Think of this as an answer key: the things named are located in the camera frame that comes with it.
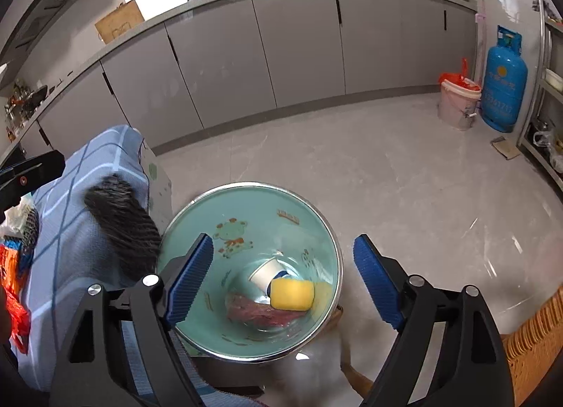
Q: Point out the wooden cutting board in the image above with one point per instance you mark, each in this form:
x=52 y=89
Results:
x=116 y=22

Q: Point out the red plastic bag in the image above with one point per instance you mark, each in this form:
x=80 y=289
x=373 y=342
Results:
x=13 y=292

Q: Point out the pink plastic wrapper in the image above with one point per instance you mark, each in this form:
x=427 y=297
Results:
x=255 y=312

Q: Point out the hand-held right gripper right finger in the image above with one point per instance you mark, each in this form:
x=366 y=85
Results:
x=378 y=284

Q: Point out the blue checked cloth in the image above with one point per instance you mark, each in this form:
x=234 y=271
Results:
x=74 y=196

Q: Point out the red bucket liner bag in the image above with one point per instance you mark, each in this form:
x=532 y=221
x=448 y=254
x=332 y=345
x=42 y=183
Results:
x=459 y=79

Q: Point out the black foam net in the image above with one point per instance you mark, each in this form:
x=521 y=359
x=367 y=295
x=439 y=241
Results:
x=123 y=231

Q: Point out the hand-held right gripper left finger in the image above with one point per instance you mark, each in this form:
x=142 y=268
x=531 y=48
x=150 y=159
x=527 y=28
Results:
x=189 y=284

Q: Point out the white paper cup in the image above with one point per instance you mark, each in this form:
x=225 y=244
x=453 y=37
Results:
x=266 y=277

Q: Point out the wooden stool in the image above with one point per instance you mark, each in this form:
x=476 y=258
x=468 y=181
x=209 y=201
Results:
x=352 y=372

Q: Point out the teal cartoon print basin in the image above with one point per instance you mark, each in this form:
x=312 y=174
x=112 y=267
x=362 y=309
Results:
x=211 y=253

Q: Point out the steel shelf rack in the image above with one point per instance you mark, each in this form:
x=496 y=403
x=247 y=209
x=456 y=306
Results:
x=541 y=81

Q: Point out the flat cardboard piece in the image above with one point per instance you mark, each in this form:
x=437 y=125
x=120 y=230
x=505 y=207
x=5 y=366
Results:
x=506 y=148

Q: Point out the clear plastic bag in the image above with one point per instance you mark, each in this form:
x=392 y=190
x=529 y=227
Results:
x=544 y=138

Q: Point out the black wok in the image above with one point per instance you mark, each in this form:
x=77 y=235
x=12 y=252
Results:
x=33 y=97

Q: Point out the pink plastic bucket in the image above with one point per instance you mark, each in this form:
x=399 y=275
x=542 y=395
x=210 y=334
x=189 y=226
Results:
x=457 y=110

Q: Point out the yellow sponge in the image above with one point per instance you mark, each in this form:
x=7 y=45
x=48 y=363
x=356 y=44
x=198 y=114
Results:
x=291 y=295

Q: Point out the grey kitchen cabinet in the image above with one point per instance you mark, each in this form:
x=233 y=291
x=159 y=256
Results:
x=264 y=46

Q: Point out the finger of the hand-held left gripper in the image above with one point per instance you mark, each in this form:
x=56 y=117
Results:
x=39 y=169

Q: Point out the large blue gas cylinder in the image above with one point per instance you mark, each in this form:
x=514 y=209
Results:
x=503 y=86

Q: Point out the range hood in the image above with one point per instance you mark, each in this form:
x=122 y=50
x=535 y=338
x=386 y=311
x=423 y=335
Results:
x=31 y=29

